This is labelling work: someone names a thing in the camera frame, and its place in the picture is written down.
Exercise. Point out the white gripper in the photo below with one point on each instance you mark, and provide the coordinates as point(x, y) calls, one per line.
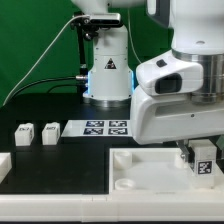
point(171, 118)

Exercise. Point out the white square table top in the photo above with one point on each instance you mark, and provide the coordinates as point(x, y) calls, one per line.
point(158, 170)

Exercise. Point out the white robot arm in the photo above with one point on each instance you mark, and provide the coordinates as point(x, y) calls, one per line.
point(194, 65)

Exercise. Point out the white front fence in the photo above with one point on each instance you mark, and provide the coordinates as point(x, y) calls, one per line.
point(110, 208)

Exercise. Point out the white sheet with tags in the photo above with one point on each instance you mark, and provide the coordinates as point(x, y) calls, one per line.
point(102, 128)

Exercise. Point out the white left fence piece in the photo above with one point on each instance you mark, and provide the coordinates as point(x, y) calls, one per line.
point(5, 165)

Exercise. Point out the black camera on stand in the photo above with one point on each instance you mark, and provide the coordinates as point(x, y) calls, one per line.
point(103, 20)

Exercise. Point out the black camera stand pole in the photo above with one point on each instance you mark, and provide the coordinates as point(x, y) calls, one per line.
point(82, 77)

